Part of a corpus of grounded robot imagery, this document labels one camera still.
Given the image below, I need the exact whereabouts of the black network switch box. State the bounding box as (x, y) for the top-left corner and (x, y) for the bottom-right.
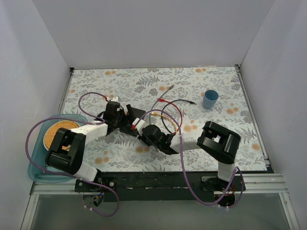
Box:
(119, 107), (145, 137)

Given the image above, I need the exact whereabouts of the yellow ethernet cable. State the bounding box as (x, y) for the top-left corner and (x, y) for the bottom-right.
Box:
(152, 112), (179, 134)

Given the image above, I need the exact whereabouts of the red ethernet cable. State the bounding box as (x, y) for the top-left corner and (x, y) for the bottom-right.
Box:
(157, 97), (183, 130)

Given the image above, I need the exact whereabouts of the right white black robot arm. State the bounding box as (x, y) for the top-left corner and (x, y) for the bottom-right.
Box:
(132, 118), (241, 191)

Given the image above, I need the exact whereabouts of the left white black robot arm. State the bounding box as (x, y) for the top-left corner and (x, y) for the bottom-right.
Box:
(45, 101), (136, 192)

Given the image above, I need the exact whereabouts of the floral patterned table mat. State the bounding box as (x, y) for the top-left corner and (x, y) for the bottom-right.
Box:
(63, 67), (267, 172)

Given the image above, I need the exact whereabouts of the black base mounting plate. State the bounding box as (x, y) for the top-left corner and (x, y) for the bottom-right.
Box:
(74, 170), (243, 208)

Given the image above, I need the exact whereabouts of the orange woven round plate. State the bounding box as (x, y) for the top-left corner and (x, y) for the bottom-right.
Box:
(43, 120), (80, 150)

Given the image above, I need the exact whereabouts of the blue plastic cup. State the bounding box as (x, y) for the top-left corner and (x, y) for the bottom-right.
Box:
(202, 90), (219, 110)

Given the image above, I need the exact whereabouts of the teal plastic tray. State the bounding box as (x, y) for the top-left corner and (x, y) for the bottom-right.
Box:
(28, 114), (87, 183)

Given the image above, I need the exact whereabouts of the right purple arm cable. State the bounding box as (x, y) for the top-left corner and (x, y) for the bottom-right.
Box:
(131, 109), (246, 207)

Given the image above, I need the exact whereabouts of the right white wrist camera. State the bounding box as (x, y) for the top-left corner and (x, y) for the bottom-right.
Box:
(132, 118), (148, 135)

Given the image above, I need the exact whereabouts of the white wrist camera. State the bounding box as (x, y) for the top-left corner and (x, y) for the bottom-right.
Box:
(110, 96), (120, 102)
(132, 118), (148, 135)

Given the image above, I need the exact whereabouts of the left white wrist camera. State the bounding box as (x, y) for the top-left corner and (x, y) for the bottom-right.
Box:
(110, 96), (120, 102)

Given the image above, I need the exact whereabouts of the grey ethernet cable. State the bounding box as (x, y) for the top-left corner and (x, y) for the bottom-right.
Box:
(148, 84), (175, 125)

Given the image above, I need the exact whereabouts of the black ethernet cable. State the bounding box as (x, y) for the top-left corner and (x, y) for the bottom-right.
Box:
(161, 99), (197, 134)

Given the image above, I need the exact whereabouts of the aluminium frame rail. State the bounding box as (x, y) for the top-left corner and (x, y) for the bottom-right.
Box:
(30, 173), (288, 195)

